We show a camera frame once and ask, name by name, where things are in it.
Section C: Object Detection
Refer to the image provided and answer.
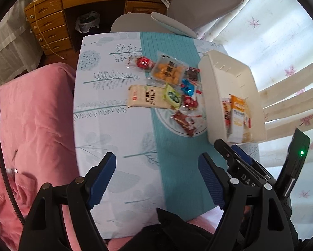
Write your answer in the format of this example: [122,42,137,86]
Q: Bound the small red label snack packet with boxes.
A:
[182,95,200,110]

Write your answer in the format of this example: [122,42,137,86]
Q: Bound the red round snack clear wrap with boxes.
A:
[126,56,153,72]

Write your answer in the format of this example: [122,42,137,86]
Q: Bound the blue snack packet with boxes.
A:
[181,80,202,97]

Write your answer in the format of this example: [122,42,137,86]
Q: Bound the dark brown bar red ends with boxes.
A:
[185,67,201,83]

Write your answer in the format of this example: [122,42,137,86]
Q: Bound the black garment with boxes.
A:
[104,208,217,251]

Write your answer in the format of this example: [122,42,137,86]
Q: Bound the pink bed sheet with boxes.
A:
[0,63,110,251]

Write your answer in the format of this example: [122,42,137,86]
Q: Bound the grey office chair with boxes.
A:
[111,0,251,38]

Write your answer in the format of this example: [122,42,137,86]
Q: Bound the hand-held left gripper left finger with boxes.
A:
[19,152,117,251]

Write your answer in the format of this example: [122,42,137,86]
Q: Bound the brown red snack packet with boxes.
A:
[171,110,199,138]

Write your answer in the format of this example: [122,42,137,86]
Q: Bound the orange white oats box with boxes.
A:
[229,95,251,143]

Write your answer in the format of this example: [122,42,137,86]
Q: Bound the white lace cloth cover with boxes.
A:
[0,5,44,84]

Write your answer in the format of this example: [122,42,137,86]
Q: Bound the leaf printed tablecloth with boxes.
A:
[73,31,261,239]

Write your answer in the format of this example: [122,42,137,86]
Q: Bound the white hanging cable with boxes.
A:
[32,0,66,60]

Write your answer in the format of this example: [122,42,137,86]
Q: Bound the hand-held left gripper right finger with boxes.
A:
[198,153,295,251]

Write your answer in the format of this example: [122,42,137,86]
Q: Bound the green snack packet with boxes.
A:
[163,84,182,110]

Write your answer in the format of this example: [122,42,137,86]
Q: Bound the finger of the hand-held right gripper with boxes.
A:
[214,139,242,174]
[231,145,271,183]

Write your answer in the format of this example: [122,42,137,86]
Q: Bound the clear bag of orange crackers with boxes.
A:
[149,53,189,85]

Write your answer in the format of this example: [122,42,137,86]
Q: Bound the floral curtain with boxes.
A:
[196,0,313,251]

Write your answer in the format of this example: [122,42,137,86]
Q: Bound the black strap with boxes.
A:
[0,112,25,226]

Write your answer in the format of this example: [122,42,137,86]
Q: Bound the red white snack packet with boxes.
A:
[221,98,234,140]

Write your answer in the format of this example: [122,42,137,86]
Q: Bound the beige cracker packet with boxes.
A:
[127,84,173,109]

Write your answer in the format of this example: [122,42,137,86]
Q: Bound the white plastic storage bin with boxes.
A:
[198,49,267,145]

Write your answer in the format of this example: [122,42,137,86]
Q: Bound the trash bin with plastic bag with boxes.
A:
[76,11,100,34]

